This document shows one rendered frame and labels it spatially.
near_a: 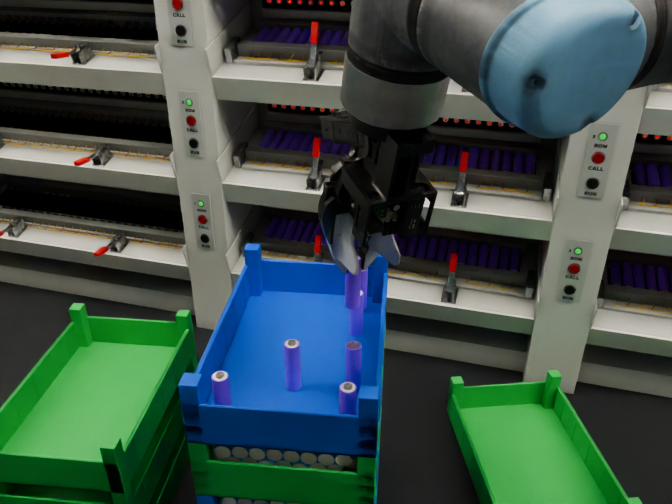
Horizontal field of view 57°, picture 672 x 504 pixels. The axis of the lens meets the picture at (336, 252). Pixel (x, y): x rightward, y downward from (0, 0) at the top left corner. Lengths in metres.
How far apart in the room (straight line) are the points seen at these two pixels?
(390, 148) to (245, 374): 0.36
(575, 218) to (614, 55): 0.70
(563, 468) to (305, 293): 0.53
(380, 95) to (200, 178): 0.76
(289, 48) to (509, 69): 0.80
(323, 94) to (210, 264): 0.44
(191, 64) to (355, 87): 0.67
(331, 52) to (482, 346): 0.64
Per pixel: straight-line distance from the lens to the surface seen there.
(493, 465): 1.12
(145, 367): 1.07
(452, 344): 1.29
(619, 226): 1.12
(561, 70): 0.39
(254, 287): 0.90
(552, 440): 1.19
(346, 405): 0.65
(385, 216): 0.57
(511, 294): 1.22
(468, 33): 0.41
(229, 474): 0.72
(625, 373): 1.32
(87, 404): 1.03
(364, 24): 0.50
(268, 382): 0.75
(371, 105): 0.51
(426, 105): 0.52
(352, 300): 0.71
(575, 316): 1.19
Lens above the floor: 0.81
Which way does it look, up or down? 29 degrees down
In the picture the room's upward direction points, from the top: straight up
